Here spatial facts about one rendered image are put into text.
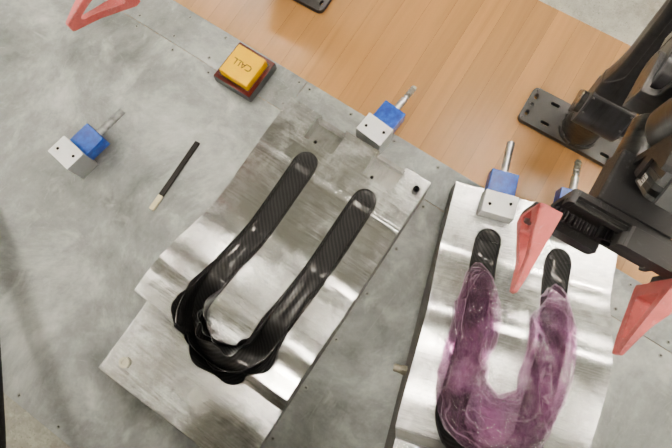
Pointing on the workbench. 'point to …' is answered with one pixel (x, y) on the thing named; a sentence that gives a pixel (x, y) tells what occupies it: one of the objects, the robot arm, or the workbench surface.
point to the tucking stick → (174, 176)
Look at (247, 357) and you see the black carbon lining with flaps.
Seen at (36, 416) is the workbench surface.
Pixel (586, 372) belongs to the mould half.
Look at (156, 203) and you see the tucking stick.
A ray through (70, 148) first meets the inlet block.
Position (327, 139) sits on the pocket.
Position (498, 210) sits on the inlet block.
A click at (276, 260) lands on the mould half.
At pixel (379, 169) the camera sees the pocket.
